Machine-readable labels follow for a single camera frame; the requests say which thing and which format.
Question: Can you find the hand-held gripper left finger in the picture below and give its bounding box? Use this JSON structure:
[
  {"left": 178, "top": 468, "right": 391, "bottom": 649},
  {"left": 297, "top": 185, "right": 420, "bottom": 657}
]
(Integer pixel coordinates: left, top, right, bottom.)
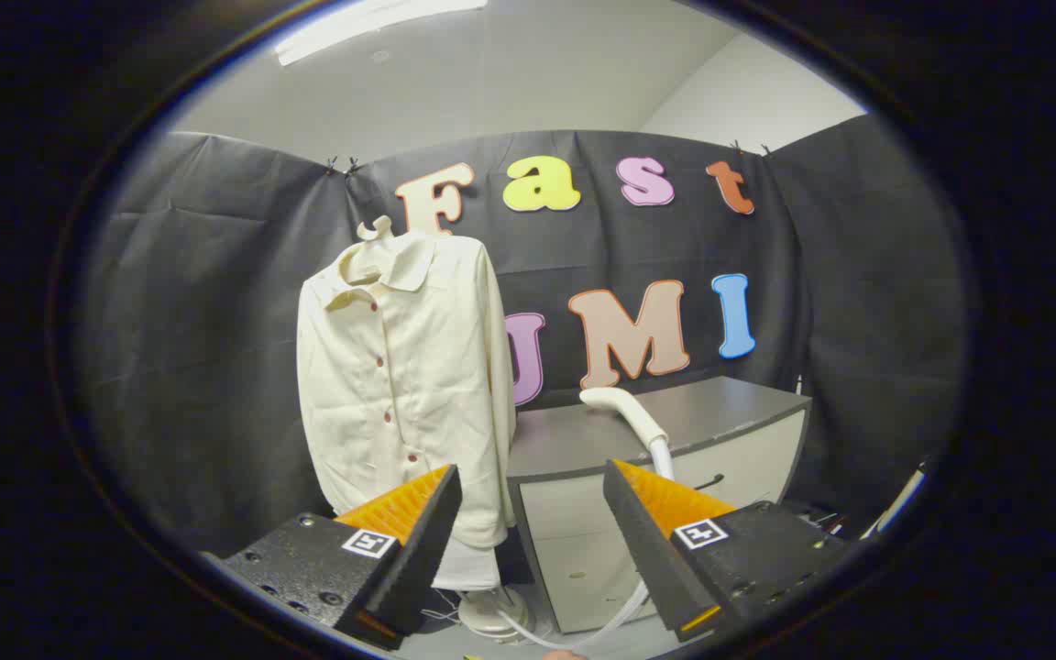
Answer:
[{"left": 201, "top": 464, "right": 463, "bottom": 652}]

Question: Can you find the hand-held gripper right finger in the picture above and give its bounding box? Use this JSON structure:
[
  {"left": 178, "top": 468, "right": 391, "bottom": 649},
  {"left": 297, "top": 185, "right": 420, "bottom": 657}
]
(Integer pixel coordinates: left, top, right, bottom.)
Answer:
[{"left": 603, "top": 458, "right": 859, "bottom": 643}]

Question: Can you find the cream button shirt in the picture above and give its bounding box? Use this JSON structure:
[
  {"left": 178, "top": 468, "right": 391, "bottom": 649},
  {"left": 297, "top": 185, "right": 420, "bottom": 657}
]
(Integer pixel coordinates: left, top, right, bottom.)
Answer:
[{"left": 296, "top": 231, "right": 518, "bottom": 551}]

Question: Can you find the white round stand base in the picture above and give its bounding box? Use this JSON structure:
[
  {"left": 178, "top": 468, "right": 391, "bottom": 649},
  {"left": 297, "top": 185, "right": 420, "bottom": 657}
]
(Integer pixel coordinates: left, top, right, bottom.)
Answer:
[{"left": 457, "top": 587, "right": 536, "bottom": 641}]

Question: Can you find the grey and white cabinet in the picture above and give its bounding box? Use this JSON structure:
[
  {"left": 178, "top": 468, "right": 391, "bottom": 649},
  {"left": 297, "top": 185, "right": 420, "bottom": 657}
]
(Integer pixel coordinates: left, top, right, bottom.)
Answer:
[{"left": 505, "top": 376, "right": 813, "bottom": 635}]

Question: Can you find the white pipe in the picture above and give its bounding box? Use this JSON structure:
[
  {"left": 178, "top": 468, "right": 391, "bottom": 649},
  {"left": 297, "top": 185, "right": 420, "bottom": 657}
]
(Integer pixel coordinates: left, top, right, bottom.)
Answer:
[{"left": 861, "top": 466, "right": 929, "bottom": 540}]

